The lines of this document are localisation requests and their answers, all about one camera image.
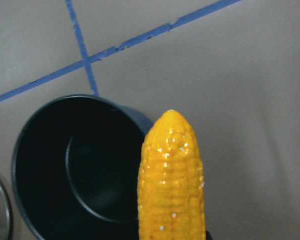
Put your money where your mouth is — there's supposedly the yellow plastic corn cob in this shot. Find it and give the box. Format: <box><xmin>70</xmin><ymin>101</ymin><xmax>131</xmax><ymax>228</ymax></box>
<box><xmin>137</xmin><ymin>109</ymin><xmax>207</xmax><ymax>240</ymax></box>

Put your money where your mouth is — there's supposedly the dark blue saucepan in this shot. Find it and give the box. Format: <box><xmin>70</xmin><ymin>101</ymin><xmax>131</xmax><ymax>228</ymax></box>
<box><xmin>12</xmin><ymin>94</ymin><xmax>153</xmax><ymax>240</ymax></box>

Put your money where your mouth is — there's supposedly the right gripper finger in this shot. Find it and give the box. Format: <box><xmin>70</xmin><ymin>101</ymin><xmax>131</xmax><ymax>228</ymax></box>
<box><xmin>205</xmin><ymin>231</ymin><xmax>213</xmax><ymax>240</ymax></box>

